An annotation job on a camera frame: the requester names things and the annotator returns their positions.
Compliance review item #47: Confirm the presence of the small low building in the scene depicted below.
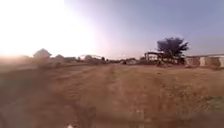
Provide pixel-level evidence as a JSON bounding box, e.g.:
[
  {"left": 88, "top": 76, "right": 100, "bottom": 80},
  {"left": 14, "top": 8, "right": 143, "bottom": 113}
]
[{"left": 125, "top": 58, "right": 138, "bottom": 66}]

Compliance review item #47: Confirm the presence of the brown dirt ground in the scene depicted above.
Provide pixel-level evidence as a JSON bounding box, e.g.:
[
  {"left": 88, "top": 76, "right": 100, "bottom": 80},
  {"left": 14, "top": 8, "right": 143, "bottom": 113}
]
[{"left": 0, "top": 62, "right": 224, "bottom": 128}]

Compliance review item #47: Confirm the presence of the dark broad tree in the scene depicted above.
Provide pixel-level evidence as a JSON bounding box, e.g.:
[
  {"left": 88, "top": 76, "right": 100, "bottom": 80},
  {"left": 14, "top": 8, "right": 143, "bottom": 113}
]
[{"left": 156, "top": 36, "right": 190, "bottom": 64}]

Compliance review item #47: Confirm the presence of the building with pitched roof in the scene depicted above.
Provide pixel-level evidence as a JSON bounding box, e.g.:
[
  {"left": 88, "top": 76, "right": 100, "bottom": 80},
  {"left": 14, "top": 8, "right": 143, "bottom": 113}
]
[{"left": 32, "top": 48, "right": 53, "bottom": 61}]

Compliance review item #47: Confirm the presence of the open frame shelter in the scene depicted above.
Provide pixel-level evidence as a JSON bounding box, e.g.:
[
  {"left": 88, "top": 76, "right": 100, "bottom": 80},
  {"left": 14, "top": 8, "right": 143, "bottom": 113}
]
[{"left": 144, "top": 51, "right": 165, "bottom": 62}]

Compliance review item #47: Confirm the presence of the pale low wall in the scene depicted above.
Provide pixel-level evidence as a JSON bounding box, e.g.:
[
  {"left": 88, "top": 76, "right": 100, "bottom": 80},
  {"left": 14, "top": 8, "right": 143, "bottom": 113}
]
[{"left": 184, "top": 54, "right": 224, "bottom": 68}]

